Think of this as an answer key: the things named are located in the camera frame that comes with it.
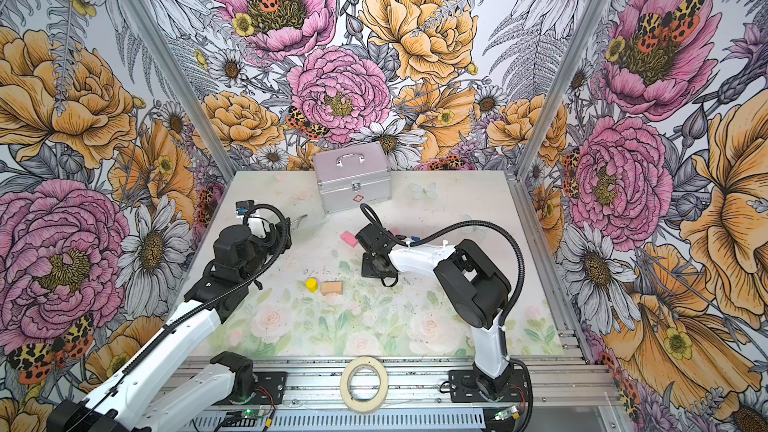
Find metal wire tongs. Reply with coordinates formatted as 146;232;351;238
291;214;308;231

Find left aluminium frame post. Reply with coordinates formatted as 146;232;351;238
119;0;237;183

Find silver metal first-aid case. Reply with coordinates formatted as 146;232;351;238
313;142;392;214

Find masking tape roll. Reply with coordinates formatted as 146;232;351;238
339;356;389;415

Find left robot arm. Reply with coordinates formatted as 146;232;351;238
46;205;291;431

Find aluminium front rail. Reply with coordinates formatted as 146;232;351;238
149;353;607;432

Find aluminium frame post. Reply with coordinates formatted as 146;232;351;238
119;0;237;183
515;0;611;182

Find hot pink rectangular block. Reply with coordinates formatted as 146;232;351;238
340;231;358;248

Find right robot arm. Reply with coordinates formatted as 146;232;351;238
355;220;525;401

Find yellow cylinder block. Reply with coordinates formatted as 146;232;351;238
305;278;319;292

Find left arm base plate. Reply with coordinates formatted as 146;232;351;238
216;371;288;406

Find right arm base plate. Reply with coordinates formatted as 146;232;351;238
447;365;531;404

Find right aluminium frame post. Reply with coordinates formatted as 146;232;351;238
515;0;611;182

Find short natural wood block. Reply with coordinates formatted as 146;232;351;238
320;281;344;296

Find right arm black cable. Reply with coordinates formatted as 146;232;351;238
358;202;534;432

